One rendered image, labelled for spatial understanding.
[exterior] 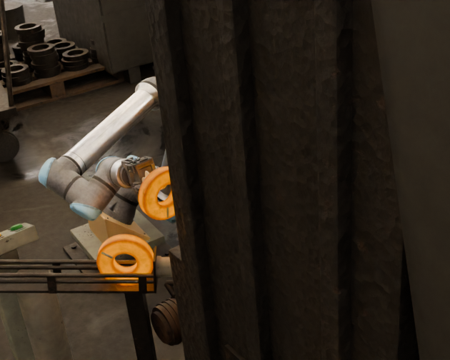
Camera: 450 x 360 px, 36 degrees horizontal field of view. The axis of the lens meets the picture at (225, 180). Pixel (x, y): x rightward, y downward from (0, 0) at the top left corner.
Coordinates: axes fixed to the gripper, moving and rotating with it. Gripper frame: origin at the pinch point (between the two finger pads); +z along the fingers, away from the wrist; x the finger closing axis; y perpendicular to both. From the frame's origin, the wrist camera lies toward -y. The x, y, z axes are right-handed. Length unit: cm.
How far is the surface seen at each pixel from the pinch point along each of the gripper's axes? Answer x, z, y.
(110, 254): -21.3, 1.2, -11.0
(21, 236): -31, -49, -10
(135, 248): -15.6, 5.6, -10.8
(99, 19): 119, -279, 45
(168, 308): -10.2, 1.7, -33.1
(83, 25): 120, -312, 43
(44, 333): -36, -42, -41
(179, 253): -16.0, 33.0, -6.6
